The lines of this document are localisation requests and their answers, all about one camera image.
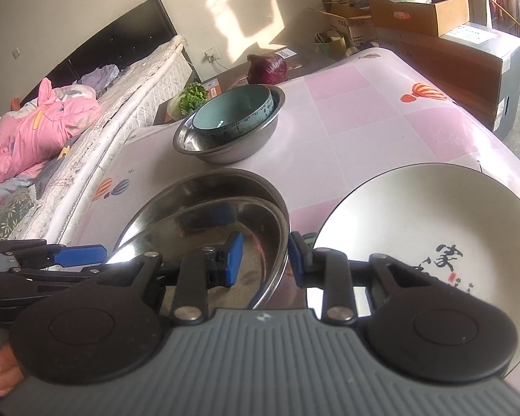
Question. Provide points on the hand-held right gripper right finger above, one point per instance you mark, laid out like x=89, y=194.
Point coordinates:
x=297, y=262

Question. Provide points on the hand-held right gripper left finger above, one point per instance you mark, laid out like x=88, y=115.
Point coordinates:
x=236, y=260

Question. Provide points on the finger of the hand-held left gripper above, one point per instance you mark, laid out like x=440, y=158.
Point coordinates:
x=80, y=255
x=69, y=278

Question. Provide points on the large steel bowl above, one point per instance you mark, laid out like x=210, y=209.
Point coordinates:
x=208, y=223

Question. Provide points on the stainless steel plate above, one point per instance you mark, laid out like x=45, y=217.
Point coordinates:
x=190, y=190

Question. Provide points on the stainless steel bowl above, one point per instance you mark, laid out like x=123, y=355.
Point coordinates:
x=234, y=149

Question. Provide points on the teal ceramic bowl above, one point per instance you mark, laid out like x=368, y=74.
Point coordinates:
x=225, y=117

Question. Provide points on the person's left hand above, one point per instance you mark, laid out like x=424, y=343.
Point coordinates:
x=2, y=372

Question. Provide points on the green leaf-print pillow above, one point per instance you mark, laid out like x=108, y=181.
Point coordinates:
x=8, y=216

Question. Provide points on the small yellow item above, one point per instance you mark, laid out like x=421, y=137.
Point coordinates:
x=64, y=153

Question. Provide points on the white calligraphy plate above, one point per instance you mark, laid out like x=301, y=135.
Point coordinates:
x=416, y=225

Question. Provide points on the pink floral duvet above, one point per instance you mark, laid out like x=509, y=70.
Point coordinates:
x=39, y=130

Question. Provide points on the pink checked tablecloth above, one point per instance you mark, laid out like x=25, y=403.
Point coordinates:
x=372, y=117

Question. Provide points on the green leaf lettuce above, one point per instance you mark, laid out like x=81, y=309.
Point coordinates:
x=193, y=95

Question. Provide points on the lavender cloth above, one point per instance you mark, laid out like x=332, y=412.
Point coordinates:
x=99, y=76

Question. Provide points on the dark printed flat box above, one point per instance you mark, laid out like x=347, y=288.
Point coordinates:
x=225, y=76

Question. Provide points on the white quilted mattress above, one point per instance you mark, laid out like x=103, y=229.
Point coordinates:
x=151, y=82

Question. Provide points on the red onion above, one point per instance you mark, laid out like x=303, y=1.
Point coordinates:
x=266, y=69

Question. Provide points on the clear tape roll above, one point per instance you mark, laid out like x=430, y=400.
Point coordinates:
x=352, y=50

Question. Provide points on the dark bed headboard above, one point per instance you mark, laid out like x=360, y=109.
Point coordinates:
x=112, y=34

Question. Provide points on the open printed cardboard box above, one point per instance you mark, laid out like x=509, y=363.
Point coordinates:
x=351, y=26

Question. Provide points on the large cardboard box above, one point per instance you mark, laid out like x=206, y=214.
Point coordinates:
x=468, y=65

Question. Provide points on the brown cardboard box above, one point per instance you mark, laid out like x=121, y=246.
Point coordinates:
x=420, y=17

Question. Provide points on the white wall socket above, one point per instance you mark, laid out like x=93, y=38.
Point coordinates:
x=213, y=54

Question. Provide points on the white wall switch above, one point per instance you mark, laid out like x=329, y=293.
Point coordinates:
x=15, y=53

